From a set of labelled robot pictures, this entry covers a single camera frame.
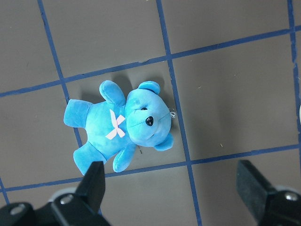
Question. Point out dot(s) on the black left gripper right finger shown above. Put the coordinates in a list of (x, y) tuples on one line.
[(269, 205)]

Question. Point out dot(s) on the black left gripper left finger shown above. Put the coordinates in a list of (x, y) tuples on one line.
[(81, 207)]

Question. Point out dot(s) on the cream white trash can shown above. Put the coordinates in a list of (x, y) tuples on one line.
[(300, 115)]

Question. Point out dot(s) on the blue teddy bear plush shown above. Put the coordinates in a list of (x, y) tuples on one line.
[(116, 126)]

